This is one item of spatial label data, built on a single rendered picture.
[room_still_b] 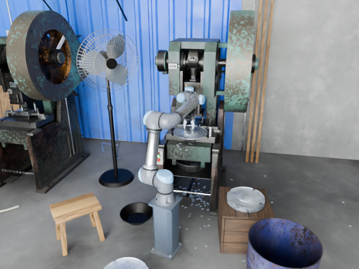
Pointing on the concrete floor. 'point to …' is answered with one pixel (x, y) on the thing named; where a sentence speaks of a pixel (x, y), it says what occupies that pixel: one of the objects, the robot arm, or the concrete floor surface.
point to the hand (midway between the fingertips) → (188, 128)
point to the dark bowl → (136, 213)
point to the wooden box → (237, 223)
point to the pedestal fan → (118, 175)
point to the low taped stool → (78, 204)
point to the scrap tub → (282, 245)
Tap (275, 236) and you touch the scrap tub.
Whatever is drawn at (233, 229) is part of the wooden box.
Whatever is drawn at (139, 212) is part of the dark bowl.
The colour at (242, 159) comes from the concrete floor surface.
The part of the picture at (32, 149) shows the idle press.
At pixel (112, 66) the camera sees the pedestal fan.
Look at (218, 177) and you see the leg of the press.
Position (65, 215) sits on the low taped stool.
